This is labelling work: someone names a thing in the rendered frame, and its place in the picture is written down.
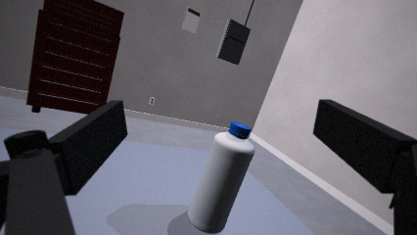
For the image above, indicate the white bottle with blue cap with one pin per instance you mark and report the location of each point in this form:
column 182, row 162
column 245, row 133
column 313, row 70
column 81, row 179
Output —
column 228, row 160

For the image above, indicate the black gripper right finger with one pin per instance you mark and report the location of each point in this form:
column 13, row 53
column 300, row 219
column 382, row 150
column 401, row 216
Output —
column 383, row 156

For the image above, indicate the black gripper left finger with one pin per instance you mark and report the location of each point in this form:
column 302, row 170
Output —
column 32, row 200

